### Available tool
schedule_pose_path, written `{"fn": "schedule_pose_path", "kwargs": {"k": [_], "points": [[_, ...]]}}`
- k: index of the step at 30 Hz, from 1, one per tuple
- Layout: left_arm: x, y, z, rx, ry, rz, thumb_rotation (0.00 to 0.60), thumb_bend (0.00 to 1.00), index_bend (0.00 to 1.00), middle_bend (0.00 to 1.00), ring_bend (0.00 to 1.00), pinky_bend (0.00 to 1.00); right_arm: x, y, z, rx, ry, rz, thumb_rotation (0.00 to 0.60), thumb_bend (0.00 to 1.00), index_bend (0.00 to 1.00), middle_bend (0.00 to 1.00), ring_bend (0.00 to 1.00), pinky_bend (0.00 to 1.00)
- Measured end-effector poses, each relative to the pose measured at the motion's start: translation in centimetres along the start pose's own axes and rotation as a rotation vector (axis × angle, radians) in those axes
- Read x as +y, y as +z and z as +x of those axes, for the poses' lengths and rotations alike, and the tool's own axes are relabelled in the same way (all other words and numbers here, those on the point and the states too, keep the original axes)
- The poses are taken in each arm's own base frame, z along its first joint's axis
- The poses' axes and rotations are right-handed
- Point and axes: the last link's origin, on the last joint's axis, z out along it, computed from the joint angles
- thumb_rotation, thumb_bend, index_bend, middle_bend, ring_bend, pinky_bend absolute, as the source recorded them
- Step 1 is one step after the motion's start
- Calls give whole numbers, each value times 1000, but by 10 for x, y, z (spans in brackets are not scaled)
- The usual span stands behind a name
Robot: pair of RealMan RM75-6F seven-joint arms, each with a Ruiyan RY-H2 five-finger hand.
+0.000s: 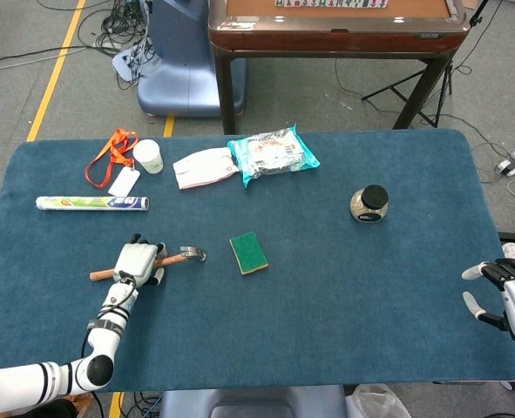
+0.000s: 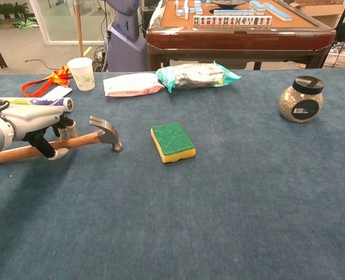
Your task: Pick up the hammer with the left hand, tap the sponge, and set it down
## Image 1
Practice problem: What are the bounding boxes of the black tripod stand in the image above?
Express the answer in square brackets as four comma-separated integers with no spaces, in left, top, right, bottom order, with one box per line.
[361,0,491,128]

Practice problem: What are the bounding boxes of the white plastic cup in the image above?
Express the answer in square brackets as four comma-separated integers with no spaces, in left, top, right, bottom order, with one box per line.
[132,138,164,175]

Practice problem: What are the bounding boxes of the own blue robot base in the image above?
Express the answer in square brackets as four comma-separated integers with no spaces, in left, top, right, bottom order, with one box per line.
[159,385,349,418]

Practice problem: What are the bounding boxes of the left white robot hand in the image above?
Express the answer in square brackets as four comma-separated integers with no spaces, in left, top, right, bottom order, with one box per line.
[112,233,169,288]

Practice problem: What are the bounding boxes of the white folded cloth pouch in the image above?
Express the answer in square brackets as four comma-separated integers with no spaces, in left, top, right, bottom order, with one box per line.
[172,146,240,191]

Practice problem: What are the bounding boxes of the brown mahjong table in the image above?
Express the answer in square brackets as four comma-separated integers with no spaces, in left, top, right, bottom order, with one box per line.
[207,0,471,135]

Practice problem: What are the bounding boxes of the blue table mat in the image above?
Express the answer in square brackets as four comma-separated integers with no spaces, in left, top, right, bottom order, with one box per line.
[0,128,515,396]

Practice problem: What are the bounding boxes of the clear plastic bag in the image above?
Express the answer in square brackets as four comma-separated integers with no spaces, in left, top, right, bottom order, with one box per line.
[346,383,413,418]

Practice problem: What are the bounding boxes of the mahjong tiles showing faces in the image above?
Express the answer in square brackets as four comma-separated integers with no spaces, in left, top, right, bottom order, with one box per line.
[274,0,389,9]

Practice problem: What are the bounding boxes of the black cable bundle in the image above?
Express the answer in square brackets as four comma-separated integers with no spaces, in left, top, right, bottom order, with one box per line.
[76,0,153,91]

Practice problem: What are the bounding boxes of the teal plastic snack package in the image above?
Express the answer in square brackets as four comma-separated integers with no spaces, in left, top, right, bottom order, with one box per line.
[227,124,322,190]

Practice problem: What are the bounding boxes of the orange lanyard white badge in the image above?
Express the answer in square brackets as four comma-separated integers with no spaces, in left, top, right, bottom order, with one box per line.
[85,128,141,198]

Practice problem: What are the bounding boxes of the glass jar black lid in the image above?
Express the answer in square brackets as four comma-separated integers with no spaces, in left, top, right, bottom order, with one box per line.
[349,185,390,224]

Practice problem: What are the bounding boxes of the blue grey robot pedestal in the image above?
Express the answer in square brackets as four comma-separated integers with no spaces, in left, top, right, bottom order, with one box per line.
[136,0,247,118]

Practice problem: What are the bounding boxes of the pale blue power strip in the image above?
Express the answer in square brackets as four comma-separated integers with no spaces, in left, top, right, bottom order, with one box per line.
[111,45,153,82]

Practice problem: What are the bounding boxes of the wooden handle claw hammer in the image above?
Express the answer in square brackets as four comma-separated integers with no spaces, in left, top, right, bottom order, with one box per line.
[89,245,207,283]

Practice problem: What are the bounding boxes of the green yellow scouring sponge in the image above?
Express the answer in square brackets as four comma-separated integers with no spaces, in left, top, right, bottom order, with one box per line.
[228,231,270,276]

